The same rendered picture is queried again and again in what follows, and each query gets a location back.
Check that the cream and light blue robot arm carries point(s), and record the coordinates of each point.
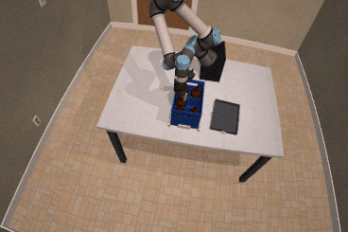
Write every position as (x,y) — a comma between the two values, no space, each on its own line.
(207,37)

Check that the blue divided crate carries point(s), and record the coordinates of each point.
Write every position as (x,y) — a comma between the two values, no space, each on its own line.
(193,122)

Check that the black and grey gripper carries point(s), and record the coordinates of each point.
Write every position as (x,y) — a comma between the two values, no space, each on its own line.
(180,84)

